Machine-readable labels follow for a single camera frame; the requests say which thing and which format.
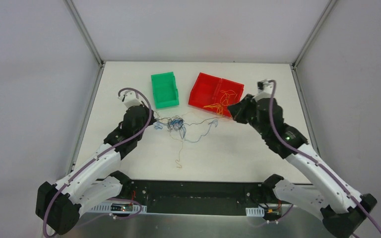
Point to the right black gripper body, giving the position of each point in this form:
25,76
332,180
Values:
241,109

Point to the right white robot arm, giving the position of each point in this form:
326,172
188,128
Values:
340,207

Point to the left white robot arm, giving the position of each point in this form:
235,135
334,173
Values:
61,204

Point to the green plastic bin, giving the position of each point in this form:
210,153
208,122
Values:
165,91

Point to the red plastic double bin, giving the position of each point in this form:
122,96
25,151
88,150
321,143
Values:
215,94

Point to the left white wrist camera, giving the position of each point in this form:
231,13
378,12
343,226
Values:
129,98

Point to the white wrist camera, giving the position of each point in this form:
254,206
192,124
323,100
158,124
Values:
264,90
129,98

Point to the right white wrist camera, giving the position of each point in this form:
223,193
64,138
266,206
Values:
264,90

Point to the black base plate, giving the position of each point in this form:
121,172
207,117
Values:
199,197

